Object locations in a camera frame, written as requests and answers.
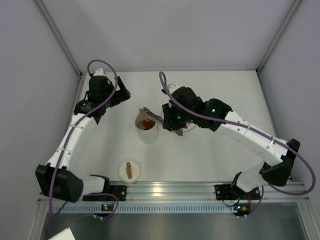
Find metal serving tongs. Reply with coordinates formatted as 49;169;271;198
139;107;164;125

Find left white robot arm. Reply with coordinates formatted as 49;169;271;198
35;68;131;203

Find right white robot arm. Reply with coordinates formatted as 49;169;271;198
162;84;300;195

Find white cylindrical lunch container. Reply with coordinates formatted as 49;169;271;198
134;113;159;145

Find white plate with blue rim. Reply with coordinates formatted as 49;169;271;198
159;109;197;133

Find white paper sheet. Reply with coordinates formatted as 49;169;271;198
49;228;75;240

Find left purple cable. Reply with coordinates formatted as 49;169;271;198
48;59;118;217

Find white lid with wooden handle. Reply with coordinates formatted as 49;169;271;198
118;160;141;184

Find aluminium mounting rail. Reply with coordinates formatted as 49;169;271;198
110;181;309;203

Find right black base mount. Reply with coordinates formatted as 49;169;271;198
214;184;261;201

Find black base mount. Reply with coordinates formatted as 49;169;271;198
82;185;127;202
214;184;261;201

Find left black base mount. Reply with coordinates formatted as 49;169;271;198
82;185;127;202

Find slotted grey cable duct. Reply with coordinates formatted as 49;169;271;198
61;202;237;214

